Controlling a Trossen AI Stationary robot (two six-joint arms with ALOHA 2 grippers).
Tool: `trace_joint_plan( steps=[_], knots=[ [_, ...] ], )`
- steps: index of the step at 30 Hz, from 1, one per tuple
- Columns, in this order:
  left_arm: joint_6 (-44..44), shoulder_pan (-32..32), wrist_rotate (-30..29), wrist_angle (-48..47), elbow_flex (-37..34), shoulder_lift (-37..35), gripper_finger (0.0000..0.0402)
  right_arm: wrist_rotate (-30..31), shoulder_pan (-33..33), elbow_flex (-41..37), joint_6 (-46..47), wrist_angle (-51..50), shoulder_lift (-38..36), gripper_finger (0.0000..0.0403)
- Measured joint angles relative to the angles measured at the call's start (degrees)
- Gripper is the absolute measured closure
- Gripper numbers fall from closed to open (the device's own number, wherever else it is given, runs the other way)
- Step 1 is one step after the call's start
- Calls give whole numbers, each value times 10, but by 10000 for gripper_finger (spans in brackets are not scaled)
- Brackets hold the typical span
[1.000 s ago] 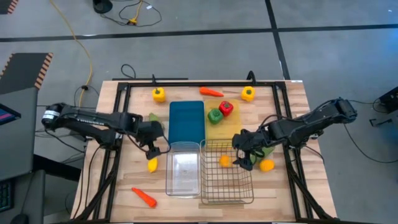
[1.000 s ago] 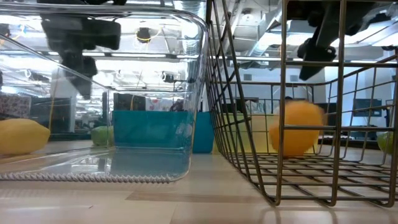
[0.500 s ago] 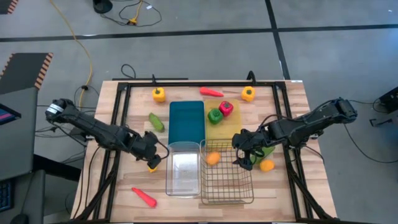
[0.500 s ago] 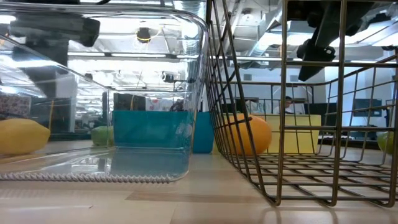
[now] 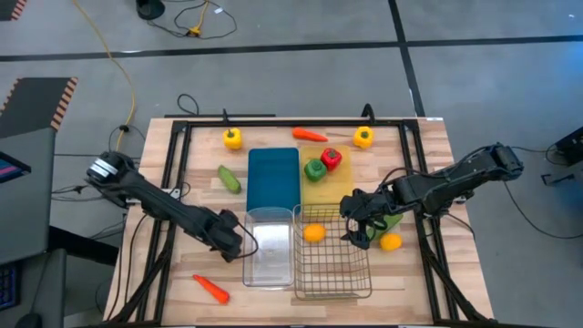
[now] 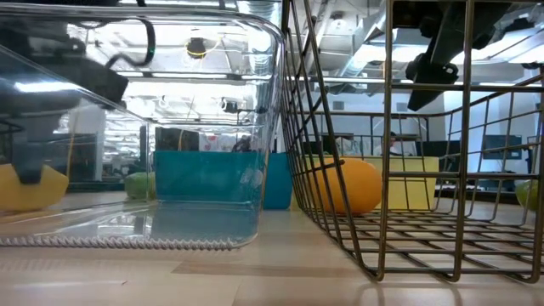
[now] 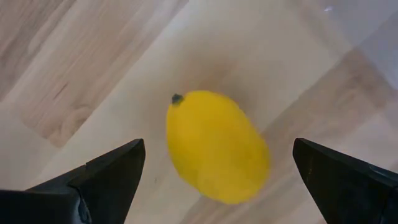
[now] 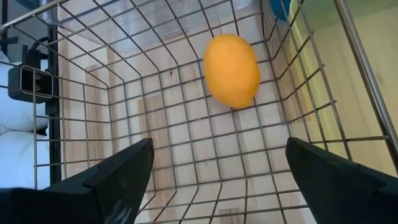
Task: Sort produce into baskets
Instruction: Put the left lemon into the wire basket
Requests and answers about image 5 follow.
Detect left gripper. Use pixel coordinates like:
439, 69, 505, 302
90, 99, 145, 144
203, 208, 246, 264

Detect green cucumber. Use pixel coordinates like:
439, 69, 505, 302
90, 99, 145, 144
217, 164, 243, 196
366, 212, 405, 242

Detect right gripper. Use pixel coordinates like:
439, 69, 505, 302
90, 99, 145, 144
339, 187, 397, 251

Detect black angle bracket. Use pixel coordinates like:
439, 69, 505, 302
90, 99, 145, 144
540, 172, 576, 187

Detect yellow wooden cutting board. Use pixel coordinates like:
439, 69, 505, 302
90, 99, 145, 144
299, 144, 355, 207

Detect yellow bell pepper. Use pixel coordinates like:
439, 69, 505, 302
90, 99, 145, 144
222, 128, 244, 151
353, 126, 375, 150

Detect grey desk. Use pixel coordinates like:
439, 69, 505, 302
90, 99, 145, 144
0, 127, 58, 265

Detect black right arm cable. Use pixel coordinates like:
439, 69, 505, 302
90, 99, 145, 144
500, 145, 583, 241

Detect thin black floor cable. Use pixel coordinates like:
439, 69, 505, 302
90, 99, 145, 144
148, 0, 238, 41

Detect red bell pepper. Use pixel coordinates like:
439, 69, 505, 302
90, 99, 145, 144
320, 147, 343, 173

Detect long yellow floor cable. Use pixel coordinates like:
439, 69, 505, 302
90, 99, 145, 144
72, 0, 138, 154

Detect black looped cable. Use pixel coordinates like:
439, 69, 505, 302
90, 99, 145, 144
176, 93, 200, 118

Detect black keyboard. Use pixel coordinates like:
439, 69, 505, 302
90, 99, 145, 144
0, 262, 20, 312

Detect yellow lemon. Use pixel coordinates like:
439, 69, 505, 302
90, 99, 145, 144
379, 232, 404, 252
302, 222, 328, 243

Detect clear plastic bin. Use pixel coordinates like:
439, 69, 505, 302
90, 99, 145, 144
242, 207, 296, 289

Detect dark tablet screen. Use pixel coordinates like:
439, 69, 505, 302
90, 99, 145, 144
0, 150, 32, 184

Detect metal wire basket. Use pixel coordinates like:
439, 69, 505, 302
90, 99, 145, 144
292, 203, 373, 302

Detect black equipment box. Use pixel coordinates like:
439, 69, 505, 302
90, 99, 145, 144
554, 126, 583, 166

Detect black aluminium table frame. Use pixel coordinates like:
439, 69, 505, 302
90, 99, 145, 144
102, 116, 497, 327

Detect orange carrot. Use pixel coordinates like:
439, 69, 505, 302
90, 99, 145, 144
191, 273, 231, 305
291, 127, 330, 143

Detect black round stand base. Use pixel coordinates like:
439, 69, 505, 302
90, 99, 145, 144
135, 0, 167, 21

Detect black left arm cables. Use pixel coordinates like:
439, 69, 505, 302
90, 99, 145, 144
49, 125, 147, 238

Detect green bell pepper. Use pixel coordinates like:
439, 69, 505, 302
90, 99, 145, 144
303, 158, 328, 183

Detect small black striped mat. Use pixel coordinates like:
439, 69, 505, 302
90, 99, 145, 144
0, 0, 28, 22

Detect large black striped mat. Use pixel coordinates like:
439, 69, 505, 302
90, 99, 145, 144
0, 76, 79, 140

